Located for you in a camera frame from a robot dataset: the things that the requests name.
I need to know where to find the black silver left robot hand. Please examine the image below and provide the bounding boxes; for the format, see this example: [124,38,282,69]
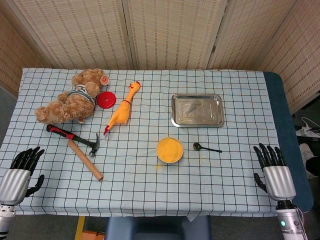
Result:
[0,146,46,206]

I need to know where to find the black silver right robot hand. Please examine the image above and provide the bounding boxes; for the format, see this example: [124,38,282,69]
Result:
[253,143,297,202]

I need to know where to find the black spoon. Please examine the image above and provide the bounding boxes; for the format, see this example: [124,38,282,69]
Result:
[192,142,223,154]

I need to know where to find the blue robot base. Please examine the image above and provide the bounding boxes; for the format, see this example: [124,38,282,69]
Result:
[104,215,212,240]

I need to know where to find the rectangular steel tray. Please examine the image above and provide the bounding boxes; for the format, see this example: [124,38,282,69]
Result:
[170,93,225,128]

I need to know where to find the orange powder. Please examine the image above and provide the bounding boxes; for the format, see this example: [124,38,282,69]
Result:
[157,138,184,163]

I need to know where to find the cream bowl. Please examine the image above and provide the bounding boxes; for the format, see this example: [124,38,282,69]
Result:
[156,137,185,165]

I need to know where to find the blue padded table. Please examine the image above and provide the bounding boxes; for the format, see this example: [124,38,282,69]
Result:
[262,71,315,213]

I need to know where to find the wooden rolling pin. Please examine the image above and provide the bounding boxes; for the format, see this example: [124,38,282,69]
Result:
[67,139,104,182]

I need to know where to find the black red claw hammer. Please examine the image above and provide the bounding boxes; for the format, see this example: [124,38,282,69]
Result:
[46,123,101,158]

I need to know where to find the orange box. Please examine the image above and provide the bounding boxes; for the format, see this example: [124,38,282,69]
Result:
[81,230,105,240]

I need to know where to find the brown teddy bear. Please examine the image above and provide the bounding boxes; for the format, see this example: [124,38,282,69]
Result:
[34,68,110,125]

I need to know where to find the blue checked tablecloth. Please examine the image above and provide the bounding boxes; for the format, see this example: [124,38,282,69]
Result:
[0,67,290,218]

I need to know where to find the red plastic disc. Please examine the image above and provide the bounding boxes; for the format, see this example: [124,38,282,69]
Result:
[96,91,117,110]

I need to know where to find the yellow rubber chicken toy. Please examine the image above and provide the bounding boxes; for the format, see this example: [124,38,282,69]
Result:
[103,80,142,136]

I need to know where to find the woven folding screen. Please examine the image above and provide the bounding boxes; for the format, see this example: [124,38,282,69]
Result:
[0,0,320,115]

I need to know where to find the right arm wrist wires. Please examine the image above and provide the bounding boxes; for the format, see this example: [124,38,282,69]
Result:
[294,204,310,240]

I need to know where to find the white cable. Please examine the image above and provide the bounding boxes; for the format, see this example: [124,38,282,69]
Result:
[300,116,320,132]

